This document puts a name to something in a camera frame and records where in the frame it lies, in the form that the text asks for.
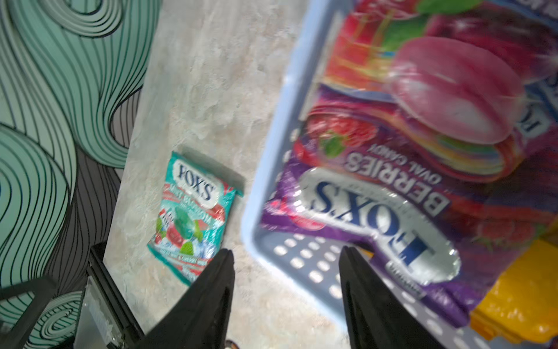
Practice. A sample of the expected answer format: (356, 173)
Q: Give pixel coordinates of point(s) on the purple Fox's berries bag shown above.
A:
(414, 152)

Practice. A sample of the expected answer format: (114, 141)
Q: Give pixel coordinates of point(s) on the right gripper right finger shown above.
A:
(375, 317)

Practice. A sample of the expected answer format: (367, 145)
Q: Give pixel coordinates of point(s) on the light blue plastic basket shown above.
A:
(279, 174)

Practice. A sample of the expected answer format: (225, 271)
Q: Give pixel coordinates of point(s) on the green Fox's candy bag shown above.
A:
(191, 221)

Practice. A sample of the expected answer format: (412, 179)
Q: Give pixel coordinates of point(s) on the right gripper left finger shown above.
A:
(201, 316)

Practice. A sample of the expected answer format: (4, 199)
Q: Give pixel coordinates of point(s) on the yellow candy bag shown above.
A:
(522, 305)

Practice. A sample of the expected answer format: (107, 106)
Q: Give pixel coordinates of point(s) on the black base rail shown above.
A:
(104, 320)

